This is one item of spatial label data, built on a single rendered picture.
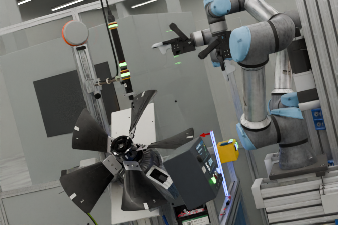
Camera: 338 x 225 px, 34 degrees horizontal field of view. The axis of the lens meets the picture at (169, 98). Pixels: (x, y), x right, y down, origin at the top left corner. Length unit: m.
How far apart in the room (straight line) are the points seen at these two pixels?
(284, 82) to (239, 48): 0.95
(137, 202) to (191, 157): 0.78
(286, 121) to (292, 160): 0.15
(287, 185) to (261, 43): 0.62
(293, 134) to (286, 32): 0.45
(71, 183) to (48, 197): 1.02
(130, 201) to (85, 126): 0.54
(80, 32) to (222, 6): 1.37
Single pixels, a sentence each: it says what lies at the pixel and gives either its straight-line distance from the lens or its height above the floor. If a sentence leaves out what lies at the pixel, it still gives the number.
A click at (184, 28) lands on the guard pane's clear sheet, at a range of 3.42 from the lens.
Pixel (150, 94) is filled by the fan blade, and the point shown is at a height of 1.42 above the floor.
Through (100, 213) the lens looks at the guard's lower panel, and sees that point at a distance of 3.71.
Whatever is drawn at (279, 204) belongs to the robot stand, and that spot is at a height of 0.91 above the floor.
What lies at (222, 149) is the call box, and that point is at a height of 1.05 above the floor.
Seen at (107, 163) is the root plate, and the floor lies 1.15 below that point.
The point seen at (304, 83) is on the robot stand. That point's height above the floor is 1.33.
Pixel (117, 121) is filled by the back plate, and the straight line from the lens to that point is 3.21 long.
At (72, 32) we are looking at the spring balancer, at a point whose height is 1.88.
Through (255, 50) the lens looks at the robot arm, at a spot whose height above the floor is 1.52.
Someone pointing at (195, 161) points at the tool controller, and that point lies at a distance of 1.89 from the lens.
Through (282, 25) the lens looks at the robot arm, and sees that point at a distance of 1.96.
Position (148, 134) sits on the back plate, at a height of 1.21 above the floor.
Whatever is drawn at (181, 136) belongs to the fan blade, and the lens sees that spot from 2.74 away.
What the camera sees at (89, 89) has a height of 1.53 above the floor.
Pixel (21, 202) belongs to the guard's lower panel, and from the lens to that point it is 3.90.
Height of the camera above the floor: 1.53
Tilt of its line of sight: 3 degrees down
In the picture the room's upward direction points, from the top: 14 degrees counter-clockwise
